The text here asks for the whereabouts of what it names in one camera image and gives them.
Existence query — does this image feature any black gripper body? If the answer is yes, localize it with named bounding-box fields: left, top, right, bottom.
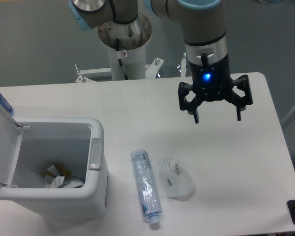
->
left=190, top=53, right=232, bottom=102

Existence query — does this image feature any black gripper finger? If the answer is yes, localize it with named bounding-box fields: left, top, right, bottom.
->
left=177, top=82, right=205, bottom=124
left=227, top=74, right=253, bottom=121

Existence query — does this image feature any crushed clear plastic bottle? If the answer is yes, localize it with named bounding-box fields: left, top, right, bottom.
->
left=130, top=149, right=162, bottom=229

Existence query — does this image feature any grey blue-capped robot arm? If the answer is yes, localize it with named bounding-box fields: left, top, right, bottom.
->
left=68, top=0, right=253, bottom=120

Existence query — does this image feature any yellow wrapper trash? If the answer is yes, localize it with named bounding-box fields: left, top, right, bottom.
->
left=45, top=164, right=71, bottom=178

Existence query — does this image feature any crumpled white paper trash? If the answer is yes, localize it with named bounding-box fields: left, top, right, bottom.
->
left=44, top=176, right=84, bottom=188

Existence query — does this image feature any white trash can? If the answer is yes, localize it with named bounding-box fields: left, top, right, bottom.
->
left=0, top=117, right=109, bottom=226

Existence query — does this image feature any blue labelled bottle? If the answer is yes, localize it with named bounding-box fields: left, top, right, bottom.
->
left=0, top=92, right=14, bottom=116

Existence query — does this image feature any white pedestal base frame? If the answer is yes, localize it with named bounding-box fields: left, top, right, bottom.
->
left=74, top=53, right=190, bottom=84

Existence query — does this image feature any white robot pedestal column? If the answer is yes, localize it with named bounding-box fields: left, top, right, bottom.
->
left=107, top=46, right=146, bottom=81

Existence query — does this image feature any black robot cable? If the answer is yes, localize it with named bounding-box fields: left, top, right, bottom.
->
left=115, top=38, right=129, bottom=81

